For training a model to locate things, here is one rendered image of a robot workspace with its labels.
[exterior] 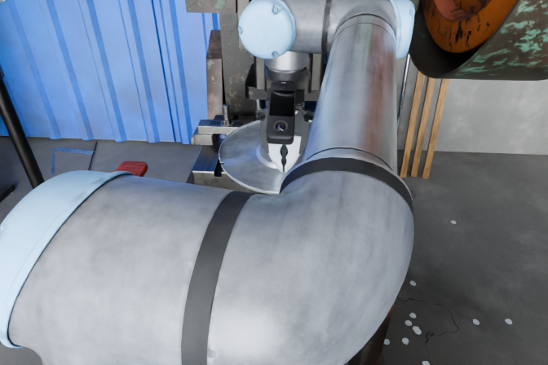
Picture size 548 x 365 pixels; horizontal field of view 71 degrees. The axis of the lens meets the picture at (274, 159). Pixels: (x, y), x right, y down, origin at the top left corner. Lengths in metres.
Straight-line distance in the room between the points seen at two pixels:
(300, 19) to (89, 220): 0.37
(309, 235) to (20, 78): 2.54
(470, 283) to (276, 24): 1.43
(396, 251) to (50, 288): 0.18
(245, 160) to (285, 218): 0.60
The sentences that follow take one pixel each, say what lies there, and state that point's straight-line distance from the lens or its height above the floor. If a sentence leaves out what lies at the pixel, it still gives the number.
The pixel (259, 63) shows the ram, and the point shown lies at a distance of 0.85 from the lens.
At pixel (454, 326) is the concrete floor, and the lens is 1.60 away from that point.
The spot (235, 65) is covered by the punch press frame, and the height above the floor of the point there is 0.85.
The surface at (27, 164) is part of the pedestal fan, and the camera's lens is 1.51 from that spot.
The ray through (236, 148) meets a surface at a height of 0.79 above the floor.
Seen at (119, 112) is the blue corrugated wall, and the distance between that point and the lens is 2.47.
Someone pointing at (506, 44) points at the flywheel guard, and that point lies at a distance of 0.66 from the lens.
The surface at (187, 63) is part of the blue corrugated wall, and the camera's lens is 2.20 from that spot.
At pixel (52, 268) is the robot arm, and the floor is 1.07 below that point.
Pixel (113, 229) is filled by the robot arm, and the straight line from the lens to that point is 0.22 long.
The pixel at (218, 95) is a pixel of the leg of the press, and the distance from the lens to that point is 1.24.
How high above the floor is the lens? 1.22
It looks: 33 degrees down
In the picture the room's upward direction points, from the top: straight up
